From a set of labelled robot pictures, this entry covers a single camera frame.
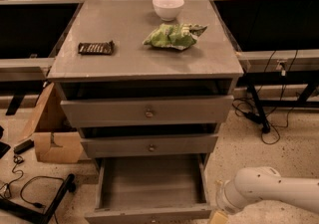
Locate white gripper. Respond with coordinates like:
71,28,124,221
208,180,237,224

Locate grey bottom drawer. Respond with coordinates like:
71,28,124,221
85,154,212,224

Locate grey drawer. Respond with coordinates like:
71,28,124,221
81,134,217,158
85,154,212,224
61,96,233,127

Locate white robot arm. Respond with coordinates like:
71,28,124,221
209,166,319,224

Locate grey top drawer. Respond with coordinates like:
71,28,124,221
61,96,233,127

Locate grey middle drawer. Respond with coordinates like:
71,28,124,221
81,134,217,158

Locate grey drawer cabinet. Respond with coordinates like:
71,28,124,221
47,0,244,169

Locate black table leg right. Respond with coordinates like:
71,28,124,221
247,83,270,133

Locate brown cardboard box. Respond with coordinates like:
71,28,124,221
20,84,83,164

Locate green chip bag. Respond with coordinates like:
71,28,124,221
143,23,207,51

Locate black rectangular device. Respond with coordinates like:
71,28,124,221
14,139,34,154

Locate black metal stand left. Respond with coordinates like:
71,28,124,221
0,174,76,224

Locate dark brown snack packet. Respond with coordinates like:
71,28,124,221
78,41,115,55

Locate white ceramic bowl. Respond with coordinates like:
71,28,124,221
153,0,184,21

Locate black cables on floor right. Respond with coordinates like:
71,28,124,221
231,50,300,146

